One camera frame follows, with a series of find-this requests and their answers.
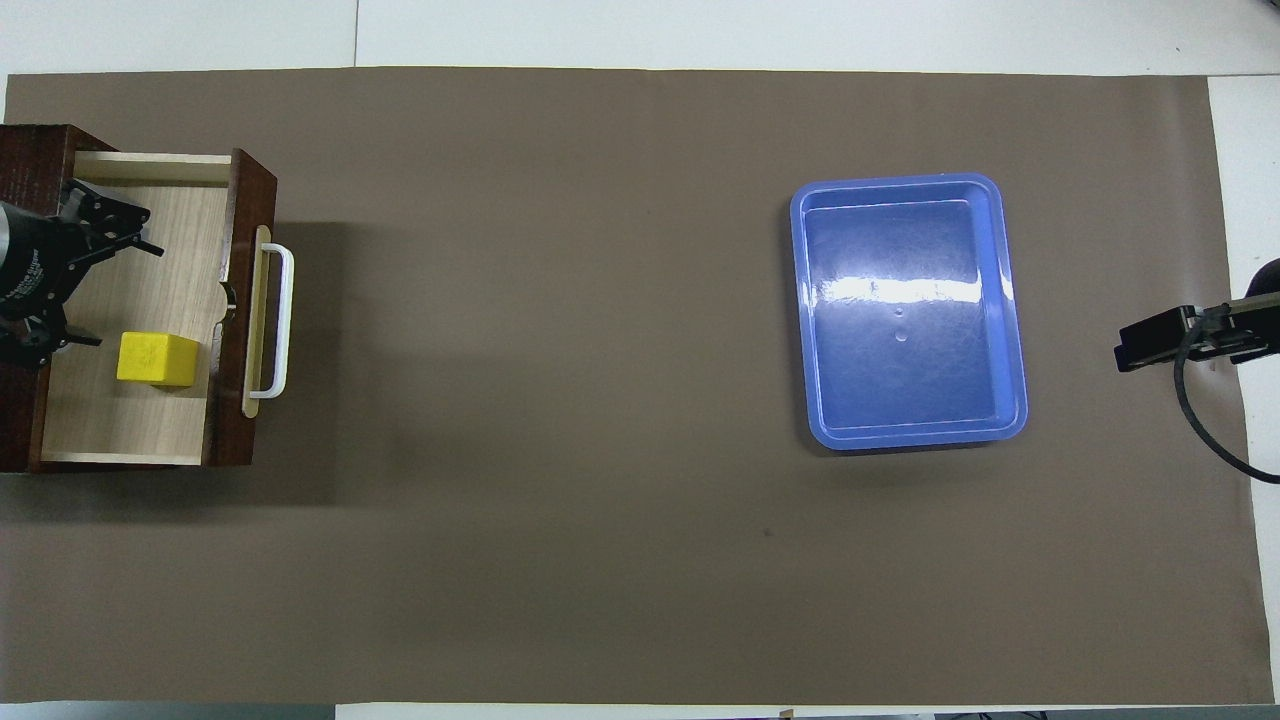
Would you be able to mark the dark wooden cabinet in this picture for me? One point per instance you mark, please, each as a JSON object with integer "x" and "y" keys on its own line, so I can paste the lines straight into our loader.
{"x": 30, "y": 155}

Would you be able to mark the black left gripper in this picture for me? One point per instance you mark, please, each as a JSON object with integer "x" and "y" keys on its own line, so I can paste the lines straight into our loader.
{"x": 30, "y": 265}

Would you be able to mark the brown table mat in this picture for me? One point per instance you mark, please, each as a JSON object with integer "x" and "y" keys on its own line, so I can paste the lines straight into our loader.
{"x": 560, "y": 400}

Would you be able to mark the wooden drawer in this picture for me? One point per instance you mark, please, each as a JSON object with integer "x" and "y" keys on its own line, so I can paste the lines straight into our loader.
{"x": 150, "y": 290}

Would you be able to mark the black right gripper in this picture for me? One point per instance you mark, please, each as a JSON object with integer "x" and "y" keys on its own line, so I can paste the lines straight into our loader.
{"x": 1262, "y": 320}

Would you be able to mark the blue plastic tray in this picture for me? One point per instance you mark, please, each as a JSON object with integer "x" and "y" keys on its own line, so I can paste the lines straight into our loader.
{"x": 900, "y": 340}

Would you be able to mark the yellow cube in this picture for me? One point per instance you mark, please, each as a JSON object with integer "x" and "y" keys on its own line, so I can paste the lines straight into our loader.
{"x": 155, "y": 358}

